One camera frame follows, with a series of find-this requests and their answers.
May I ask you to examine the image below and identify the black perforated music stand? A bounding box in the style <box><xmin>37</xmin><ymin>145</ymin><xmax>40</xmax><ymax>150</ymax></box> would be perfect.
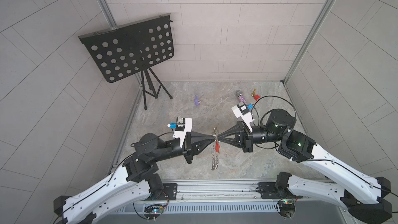
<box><xmin>79</xmin><ymin>13</ymin><xmax>175</xmax><ymax>98</ymax></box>

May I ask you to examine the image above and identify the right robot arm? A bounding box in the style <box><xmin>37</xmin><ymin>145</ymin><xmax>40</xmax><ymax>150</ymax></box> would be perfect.
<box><xmin>218</xmin><ymin>109</ymin><xmax>393</xmax><ymax>224</ymax></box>

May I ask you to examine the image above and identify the gold chess pawn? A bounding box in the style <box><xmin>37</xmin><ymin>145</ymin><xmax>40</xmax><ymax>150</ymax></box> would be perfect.
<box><xmin>251</xmin><ymin>89</ymin><xmax>257</xmax><ymax>97</ymax></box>

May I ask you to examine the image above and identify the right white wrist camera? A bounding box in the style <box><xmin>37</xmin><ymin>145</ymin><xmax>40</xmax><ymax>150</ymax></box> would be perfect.
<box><xmin>231</xmin><ymin>103</ymin><xmax>254</xmax><ymax>132</ymax></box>

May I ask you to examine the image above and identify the small purple figurine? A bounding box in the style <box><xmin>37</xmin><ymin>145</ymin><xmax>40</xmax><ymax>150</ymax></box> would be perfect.
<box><xmin>194</xmin><ymin>95</ymin><xmax>201</xmax><ymax>106</ymax></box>

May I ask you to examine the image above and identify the right circuit board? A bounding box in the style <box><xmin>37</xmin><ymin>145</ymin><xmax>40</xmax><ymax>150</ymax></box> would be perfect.
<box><xmin>277</xmin><ymin>201</ymin><xmax>295</xmax><ymax>218</ymax></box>

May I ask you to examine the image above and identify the small red key tag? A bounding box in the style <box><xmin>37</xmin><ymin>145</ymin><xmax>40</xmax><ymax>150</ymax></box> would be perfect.
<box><xmin>215</xmin><ymin>141</ymin><xmax>220</xmax><ymax>153</ymax></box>

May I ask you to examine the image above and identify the metal disc with key rings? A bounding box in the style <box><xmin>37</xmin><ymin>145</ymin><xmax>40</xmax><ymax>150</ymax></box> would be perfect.
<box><xmin>211</xmin><ymin>127</ymin><xmax>220</xmax><ymax>171</ymax></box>

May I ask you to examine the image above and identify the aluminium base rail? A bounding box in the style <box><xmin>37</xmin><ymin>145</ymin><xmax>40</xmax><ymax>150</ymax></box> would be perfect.
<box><xmin>88</xmin><ymin>178</ymin><xmax>347</xmax><ymax>206</ymax></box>

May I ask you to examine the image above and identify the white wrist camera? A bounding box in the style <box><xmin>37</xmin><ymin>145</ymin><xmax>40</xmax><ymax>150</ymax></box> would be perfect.
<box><xmin>231</xmin><ymin>103</ymin><xmax>254</xmax><ymax>132</ymax></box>
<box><xmin>167</xmin><ymin>117</ymin><xmax>193</xmax><ymax>147</ymax></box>

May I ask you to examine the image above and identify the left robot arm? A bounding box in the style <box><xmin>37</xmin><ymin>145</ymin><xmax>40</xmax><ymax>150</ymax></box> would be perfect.
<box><xmin>53</xmin><ymin>132</ymin><xmax>215</xmax><ymax>224</ymax></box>

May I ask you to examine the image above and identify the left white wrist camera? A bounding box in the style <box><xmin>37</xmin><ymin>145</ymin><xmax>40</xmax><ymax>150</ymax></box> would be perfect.
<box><xmin>167</xmin><ymin>117</ymin><xmax>193</xmax><ymax>147</ymax></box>

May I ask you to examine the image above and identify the circuit board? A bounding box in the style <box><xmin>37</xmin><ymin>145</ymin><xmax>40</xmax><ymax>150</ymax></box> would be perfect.
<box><xmin>277</xmin><ymin>201</ymin><xmax>295</xmax><ymax>218</ymax></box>
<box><xmin>144</xmin><ymin>204</ymin><xmax>166</xmax><ymax>215</ymax></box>

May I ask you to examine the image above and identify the left circuit board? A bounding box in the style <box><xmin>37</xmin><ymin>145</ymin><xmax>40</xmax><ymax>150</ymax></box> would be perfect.
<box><xmin>144</xmin><ymin>204</ymin><xmax>166</xmax><ymax>215</ymax></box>

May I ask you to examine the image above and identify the purple glitter microphone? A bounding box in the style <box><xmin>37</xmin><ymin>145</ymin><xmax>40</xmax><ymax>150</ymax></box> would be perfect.
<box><xmin>236</xmin><ymin>90</ymin><xmax>248</xmax><ymax>105</ymax></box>

